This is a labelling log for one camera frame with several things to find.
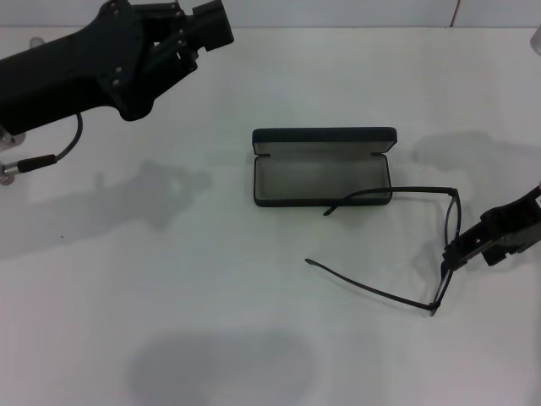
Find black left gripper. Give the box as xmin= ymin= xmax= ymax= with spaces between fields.
xmin=0 ymin=0 xmax=160 ymax=137

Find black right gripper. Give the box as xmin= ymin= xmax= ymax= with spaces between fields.
xmin=440 ymin=187 xmax=541 ymax=272

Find black thin-frame glasses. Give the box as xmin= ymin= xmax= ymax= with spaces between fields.
xmin=304 ymin=185 xmax=462 ymax=319

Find black glasses case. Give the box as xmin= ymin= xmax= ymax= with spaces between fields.
xmin=252 ymin=126 xmax=399 ymax=209

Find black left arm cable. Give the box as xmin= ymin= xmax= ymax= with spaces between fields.
xmin=0 ymin=112 xmax=84 ymax=188

